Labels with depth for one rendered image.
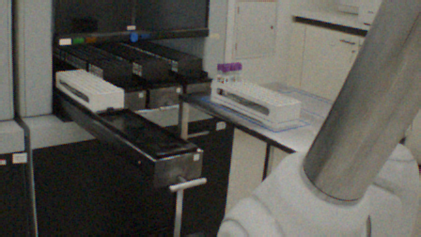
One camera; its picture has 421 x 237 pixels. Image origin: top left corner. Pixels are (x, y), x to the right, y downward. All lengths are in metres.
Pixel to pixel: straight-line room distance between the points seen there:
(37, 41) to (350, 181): 1.14
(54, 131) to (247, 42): 2.27
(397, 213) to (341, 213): 0.20
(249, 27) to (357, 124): 3.02
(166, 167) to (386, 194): 0.54
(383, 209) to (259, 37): 2.94
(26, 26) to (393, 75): 1.19
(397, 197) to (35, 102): 1.15
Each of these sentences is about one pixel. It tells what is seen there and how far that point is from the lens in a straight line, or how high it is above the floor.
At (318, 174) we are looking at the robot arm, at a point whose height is 1.00.
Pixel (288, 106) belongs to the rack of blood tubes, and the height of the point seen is 0.88.
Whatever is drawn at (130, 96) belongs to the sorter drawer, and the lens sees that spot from 1.63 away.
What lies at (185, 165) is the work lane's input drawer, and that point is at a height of 0.78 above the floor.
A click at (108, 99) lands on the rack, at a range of 1.41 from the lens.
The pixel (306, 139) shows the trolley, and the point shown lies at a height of 0.82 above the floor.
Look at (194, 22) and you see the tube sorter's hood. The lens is 1.82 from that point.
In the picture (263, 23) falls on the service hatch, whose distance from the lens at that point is 3.67.
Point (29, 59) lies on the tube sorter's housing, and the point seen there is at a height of 0.93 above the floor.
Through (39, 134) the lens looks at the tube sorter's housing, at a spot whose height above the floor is 0.71.
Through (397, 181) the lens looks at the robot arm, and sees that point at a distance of 0.82.
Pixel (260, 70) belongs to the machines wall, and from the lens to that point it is 3.74.
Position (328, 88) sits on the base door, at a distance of 3.71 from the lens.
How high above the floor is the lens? 1.25
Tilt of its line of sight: 15 degrees down
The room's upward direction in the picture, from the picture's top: 2 degrees clockwise
